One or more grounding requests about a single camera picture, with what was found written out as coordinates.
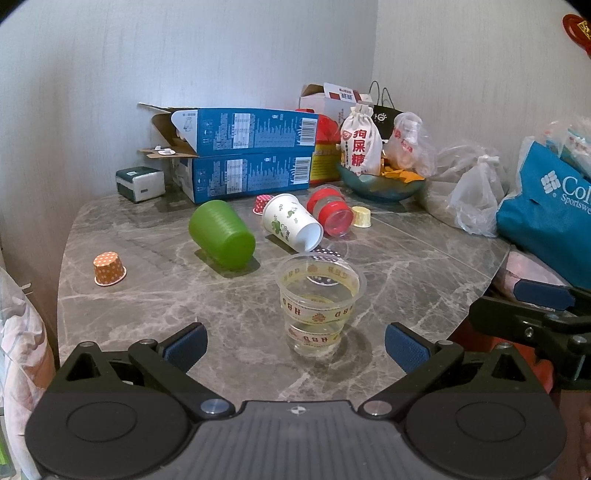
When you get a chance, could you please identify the black paper bag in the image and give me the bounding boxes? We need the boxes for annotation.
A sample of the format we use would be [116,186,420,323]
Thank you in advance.
[368,80,407,134]

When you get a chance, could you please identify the clear plastic bag red print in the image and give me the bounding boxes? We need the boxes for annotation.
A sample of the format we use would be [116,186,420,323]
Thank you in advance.
[382,112,437,178]

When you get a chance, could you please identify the blue shopping bag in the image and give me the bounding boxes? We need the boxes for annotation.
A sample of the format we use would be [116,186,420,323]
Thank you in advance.
[496,141,591,287]

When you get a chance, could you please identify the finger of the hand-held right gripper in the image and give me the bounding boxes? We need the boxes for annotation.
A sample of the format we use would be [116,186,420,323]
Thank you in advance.
[512,278,591,311]
[468,297,591,370]

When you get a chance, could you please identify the green plastic cup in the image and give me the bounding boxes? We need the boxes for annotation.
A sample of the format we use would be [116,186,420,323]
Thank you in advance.
[188,199,257,271]

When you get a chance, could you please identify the pink cloth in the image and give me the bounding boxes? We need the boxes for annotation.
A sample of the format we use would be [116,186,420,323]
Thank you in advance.
[489,251,573,301]

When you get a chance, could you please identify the orange snacks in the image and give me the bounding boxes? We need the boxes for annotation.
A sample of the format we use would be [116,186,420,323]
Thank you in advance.
[379,159,423,184]

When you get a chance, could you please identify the teal bowl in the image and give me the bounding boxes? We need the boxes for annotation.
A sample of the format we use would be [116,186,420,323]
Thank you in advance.
[336,161,428,203]

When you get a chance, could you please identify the white drawstring bag red print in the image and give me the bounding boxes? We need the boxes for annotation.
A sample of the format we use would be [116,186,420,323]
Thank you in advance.
[339,104,384,177]

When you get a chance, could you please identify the white and green label printer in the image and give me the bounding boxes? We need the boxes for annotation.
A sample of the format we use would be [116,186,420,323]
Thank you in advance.
[115,166,166,204]

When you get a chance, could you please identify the yellow and red box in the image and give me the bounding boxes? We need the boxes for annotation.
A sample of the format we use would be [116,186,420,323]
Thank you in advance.
[310,141,343,183]

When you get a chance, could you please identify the floral cloth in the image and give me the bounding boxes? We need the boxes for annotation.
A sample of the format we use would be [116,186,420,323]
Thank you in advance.
[0,265,58,480]

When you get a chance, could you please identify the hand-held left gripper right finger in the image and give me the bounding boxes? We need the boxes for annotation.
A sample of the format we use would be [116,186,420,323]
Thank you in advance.
[358,322,550,419]

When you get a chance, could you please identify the white packets in bag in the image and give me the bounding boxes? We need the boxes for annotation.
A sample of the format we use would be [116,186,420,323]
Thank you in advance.
[522,115,591,181]

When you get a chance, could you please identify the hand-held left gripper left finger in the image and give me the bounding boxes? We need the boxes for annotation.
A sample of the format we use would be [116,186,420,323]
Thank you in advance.
[58,322,236,421]

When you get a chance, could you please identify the dark dotted cupcake liner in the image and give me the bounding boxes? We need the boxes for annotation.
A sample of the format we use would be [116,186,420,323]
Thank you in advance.
[307,248,345,287]

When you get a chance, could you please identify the blue cardboard box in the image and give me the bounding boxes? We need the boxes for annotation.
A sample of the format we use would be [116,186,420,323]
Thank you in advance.
[139,102,320,156]
[136,147,315,205]

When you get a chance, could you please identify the white carton with red print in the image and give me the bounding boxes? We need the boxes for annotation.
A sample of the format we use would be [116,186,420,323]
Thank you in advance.
[299,82,375,121]

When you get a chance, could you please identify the white paper cup green print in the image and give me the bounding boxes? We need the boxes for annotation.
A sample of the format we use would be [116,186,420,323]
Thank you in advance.
[261,193,323,253]

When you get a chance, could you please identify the red hanging ornament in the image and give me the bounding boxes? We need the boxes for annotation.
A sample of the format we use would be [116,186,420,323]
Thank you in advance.
[562,14,591,49]

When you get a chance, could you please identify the person's right forearm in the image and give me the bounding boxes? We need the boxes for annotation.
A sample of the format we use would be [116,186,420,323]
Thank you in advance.
[560,388,591,480]

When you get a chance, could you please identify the small orange dotted paper cup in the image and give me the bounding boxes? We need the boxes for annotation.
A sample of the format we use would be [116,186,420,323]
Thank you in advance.
[93,252,127,287]

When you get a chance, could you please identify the clear plastic cup printed bands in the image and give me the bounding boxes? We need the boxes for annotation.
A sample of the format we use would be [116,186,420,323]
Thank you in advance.
[275,253,368,357]

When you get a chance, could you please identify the red packet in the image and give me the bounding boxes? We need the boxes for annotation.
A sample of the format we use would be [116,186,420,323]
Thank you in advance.
[295,108,343,145]

